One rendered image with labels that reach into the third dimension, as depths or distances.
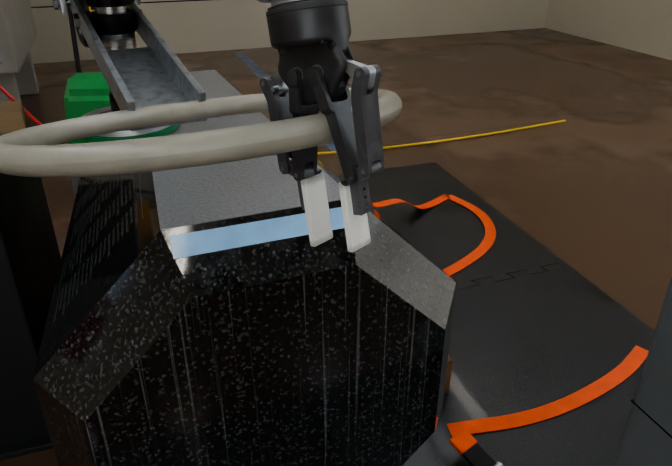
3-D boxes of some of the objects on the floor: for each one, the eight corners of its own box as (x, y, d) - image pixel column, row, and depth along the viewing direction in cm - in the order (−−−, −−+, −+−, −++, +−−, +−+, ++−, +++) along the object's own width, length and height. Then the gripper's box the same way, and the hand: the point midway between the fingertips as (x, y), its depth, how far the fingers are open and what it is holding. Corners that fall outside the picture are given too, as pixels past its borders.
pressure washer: (89, 178, 312) (54, 5, 272) (157, 177, 314) (131, 4, 274) (67, 208, 280) (23, 17, 241) (142, 206, 282) (110, 16, 243)
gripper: (408, -18, 51) (433, 241, 57) (269, 12, 62) (303, 225, 68) (354, -16, 45) (388, 269, 52) (213, 15, 57) (255, 247, 63)
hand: (336, 214), depth 59 cm, fingers closed on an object, 4 cm apart
